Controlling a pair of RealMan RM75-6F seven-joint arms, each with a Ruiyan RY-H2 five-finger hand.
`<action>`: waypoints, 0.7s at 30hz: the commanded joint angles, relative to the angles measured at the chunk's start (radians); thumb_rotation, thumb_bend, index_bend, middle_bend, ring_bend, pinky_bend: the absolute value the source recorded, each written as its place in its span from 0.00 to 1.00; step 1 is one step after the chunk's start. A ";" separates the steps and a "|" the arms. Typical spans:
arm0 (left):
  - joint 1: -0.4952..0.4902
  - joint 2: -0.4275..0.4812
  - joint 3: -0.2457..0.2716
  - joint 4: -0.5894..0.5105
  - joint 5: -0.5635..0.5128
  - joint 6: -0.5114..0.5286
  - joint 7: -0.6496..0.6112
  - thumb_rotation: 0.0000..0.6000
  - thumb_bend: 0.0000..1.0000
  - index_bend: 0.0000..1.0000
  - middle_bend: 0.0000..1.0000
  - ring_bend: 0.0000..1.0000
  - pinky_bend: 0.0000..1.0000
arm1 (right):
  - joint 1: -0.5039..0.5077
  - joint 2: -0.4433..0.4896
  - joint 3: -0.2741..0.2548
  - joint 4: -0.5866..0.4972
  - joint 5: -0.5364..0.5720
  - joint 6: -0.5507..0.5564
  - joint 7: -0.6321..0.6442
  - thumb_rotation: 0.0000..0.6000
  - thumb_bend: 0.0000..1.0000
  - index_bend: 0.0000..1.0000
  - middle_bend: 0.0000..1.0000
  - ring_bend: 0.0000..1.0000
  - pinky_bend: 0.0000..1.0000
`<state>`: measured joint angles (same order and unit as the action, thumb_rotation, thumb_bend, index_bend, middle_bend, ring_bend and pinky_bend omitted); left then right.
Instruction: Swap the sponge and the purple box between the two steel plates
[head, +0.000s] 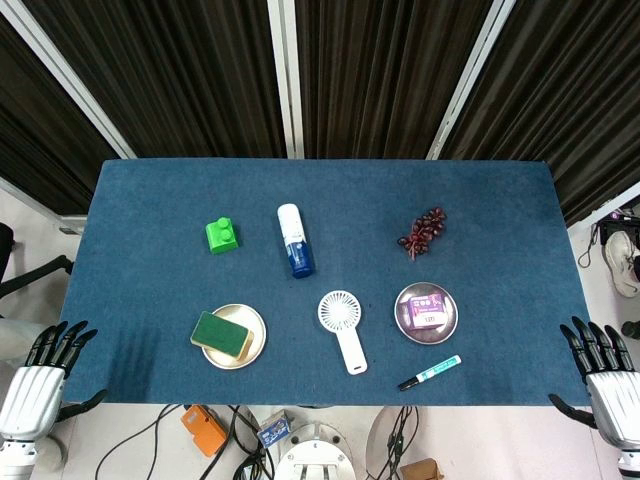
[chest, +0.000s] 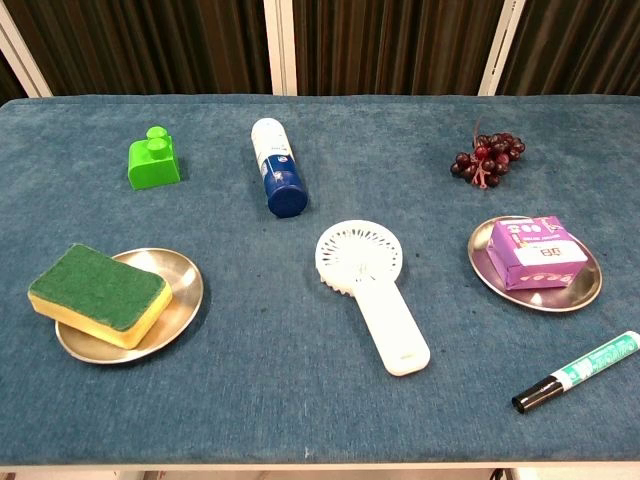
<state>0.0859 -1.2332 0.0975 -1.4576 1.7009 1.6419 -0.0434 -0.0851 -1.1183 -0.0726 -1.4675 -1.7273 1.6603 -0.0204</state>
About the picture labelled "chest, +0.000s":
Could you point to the white handheld fan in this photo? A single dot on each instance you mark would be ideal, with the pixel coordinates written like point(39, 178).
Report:
point(390, 325)

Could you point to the purple paper box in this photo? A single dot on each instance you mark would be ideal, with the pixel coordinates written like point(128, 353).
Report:
point(530, 250)

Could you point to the green and yellow sponge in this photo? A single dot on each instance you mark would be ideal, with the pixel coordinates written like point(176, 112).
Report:
point(95, 285)

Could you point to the round steel plate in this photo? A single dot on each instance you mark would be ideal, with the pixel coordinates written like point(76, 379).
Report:
point(185, 285)
point(550, 300)

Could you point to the blue and white bottle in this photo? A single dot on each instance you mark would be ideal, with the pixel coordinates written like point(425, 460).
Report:
point(280, 175)

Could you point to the blue table cloth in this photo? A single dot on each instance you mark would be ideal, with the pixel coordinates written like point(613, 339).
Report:
point(250, 400)

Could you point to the green toy building block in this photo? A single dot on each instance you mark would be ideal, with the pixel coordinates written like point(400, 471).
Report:
point(152, 170)

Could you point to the dark red grape bunch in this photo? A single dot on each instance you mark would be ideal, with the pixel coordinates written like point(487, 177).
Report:
point(492, 155)

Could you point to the dark pleated curtain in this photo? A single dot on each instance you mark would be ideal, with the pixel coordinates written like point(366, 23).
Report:
point(150, 45)
point(7, 82)
point(580, 45)
point(390, 45)

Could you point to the green whiteboard marker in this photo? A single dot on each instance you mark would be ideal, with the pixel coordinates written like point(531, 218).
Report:
point(585, 365)

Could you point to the white frame post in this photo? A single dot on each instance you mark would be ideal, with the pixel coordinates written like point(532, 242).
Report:
point(22, 55)
point(280, 45)
point(500, 50)

